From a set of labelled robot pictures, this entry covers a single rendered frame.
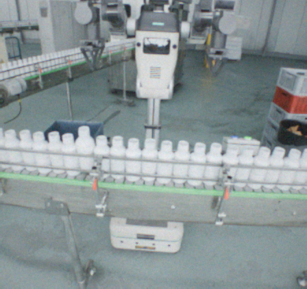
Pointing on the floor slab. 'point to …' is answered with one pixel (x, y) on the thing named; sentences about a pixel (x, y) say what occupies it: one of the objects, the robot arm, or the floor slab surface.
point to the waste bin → (286, 139)
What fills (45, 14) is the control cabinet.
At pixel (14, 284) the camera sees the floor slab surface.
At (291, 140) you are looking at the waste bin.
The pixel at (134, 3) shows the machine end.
